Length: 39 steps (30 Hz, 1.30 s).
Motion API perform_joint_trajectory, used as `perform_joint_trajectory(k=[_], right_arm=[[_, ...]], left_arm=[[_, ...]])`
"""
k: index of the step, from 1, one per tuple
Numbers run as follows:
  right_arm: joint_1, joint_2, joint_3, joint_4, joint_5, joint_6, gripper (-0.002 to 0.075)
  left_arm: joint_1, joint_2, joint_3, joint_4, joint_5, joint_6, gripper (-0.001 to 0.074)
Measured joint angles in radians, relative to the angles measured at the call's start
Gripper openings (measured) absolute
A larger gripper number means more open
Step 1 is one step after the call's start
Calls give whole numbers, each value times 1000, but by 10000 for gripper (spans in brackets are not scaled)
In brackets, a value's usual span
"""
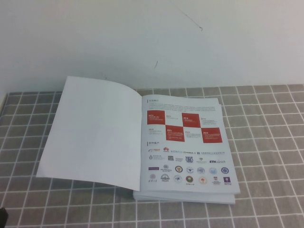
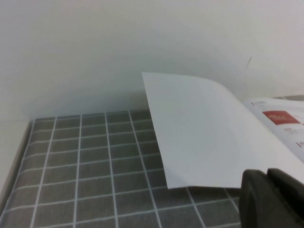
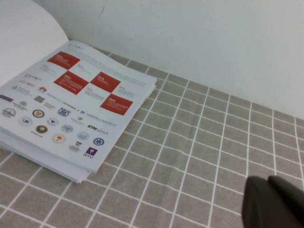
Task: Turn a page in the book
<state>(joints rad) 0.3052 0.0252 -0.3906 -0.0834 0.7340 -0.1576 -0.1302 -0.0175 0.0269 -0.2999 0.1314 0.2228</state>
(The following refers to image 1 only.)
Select AgileX brochure with photo cover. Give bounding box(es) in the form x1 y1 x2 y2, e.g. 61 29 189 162
36 76 240 193

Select grey checkered tablecloth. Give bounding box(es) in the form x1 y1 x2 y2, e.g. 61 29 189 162
0 83 304 228

